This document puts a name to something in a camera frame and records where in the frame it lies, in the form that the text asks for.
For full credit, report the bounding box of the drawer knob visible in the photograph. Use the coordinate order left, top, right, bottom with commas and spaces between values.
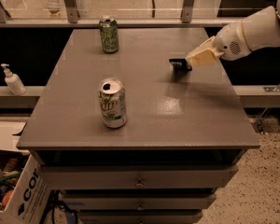
135, 178, 145, 188
136, 204, 145, 211

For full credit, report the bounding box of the white pump bottle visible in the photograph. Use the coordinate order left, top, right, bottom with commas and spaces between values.
1, 63, 26, 96

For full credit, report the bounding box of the green soda can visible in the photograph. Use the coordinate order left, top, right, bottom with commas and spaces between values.
99, 16, 119, 53

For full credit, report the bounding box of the blue rxbar blueberry bar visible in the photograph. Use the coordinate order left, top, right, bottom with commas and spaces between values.
169, 58, 192, 71

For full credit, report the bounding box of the top drawer knob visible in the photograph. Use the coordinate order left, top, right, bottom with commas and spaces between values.
135, 178, 145, 188

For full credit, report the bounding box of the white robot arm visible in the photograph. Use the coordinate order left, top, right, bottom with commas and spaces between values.
186, 0, 280, 65

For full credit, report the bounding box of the black cable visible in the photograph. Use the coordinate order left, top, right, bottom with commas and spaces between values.
40, 189, 80, 224

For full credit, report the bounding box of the middle drawer knob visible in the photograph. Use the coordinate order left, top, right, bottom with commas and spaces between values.
136, 204, 145, 211

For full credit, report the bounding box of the grey drawer cabinet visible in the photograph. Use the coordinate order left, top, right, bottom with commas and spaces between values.
18, 28, 259, 224

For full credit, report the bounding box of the orange ball in box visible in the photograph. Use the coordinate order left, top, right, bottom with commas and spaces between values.
2, 190, 13, 207

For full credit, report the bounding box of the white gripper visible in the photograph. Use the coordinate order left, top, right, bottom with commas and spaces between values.
186, 22, 251, 66

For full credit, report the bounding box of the grey metal railing frame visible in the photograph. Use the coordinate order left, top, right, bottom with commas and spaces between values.
0, 0, 280, 29

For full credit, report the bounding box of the white cardboard box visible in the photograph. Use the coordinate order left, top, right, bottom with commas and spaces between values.
0, 151, 50, 224

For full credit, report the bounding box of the white 7up can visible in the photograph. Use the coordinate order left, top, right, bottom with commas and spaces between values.
98, 77, 127, 129

